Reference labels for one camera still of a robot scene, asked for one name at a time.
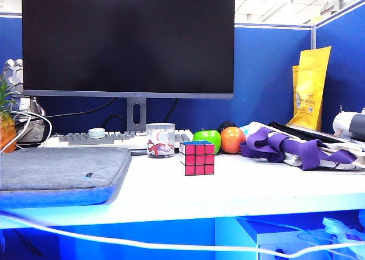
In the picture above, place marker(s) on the Rubik's cube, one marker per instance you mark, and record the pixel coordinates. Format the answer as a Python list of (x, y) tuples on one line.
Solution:
[(199, 160)]

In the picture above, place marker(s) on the clear printed glass cup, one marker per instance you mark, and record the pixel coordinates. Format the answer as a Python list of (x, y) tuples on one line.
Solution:
[(160, 141)]

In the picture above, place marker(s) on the green apple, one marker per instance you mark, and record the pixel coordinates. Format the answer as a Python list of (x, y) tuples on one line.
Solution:
[(211, 137)]

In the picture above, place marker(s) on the black round object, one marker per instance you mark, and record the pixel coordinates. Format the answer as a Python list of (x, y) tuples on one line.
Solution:
[(226, 125)]

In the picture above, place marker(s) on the grey monitor stand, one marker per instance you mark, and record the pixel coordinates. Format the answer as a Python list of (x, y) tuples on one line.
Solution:
[(136, 113)]

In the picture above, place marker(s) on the orange round fruit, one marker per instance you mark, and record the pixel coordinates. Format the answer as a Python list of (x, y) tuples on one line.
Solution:
[(232, 140)]

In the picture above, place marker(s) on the light blue patterned item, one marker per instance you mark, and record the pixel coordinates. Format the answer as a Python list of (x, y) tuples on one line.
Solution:
[(246, 130)]

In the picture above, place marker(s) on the white grey mechanical keyboard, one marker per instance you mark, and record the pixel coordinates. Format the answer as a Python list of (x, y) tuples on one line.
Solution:
[(119, 138)]

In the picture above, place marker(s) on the white round cap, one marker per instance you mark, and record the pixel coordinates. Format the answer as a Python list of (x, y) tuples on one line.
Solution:
[(96, 133)]

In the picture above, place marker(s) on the black computer monitor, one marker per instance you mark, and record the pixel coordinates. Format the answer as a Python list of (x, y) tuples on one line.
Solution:
[(128, 43)]

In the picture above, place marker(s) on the purple white tote bag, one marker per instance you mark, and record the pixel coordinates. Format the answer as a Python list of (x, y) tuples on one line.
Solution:
[(285, 146)]

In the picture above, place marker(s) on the small yellow pouch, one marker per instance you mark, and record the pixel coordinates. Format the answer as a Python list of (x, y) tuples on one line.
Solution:
[(295, 81)]

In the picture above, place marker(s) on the large yellow pouch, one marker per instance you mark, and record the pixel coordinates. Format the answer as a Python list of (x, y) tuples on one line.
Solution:
[(310, 94)]

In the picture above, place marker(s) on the grey felt laptop sleeve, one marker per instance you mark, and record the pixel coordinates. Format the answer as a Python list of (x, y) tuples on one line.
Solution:
[(57, 168)]

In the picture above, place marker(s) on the white drawer cabinet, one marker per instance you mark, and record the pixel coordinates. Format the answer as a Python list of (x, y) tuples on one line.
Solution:
[(285, 238)]

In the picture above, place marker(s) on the white grey device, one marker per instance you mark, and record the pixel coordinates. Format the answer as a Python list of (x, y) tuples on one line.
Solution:
[(345, 123)]

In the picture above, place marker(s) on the silver geometric sculpture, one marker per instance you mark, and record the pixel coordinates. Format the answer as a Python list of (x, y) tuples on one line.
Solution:
[(14, 74)]

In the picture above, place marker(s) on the pineapple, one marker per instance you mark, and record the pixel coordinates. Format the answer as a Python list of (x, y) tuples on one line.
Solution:
[(6, 129)]

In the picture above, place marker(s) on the clear plastic bag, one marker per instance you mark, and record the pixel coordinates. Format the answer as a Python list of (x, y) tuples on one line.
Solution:
[(338, 230)]

